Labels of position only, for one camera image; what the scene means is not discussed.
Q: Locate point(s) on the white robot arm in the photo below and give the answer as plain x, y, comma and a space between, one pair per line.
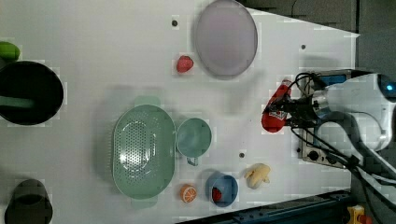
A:
351, 120

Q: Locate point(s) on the blue bowl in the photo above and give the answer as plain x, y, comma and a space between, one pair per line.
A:
228, 186

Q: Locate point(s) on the silver black toaster oven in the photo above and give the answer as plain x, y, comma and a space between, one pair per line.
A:
309, 149

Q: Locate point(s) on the green handled black pan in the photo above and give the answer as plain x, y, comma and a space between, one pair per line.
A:
31, 93

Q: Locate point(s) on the orange slice toy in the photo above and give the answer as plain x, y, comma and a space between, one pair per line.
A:
187, 193

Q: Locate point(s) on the green mug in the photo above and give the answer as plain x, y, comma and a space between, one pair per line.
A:
194, 137

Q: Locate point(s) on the red ketchup bottle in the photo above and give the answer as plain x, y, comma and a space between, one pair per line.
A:
274, 120

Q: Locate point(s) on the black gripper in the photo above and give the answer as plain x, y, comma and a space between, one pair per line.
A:
300, 112

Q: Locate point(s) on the green oval colander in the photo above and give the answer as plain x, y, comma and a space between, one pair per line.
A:
144, 152

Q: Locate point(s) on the red toy strawberry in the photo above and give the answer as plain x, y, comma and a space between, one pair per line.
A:
184, 64

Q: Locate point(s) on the dark grey cup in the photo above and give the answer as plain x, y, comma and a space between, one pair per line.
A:
29, 204

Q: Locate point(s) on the round grey plate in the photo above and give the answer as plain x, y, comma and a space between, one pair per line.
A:
226, 38

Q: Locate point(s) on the peeled toy banana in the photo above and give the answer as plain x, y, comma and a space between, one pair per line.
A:
257, 174

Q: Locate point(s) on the red strawberry in bowl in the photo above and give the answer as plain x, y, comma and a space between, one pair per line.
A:
216, 195

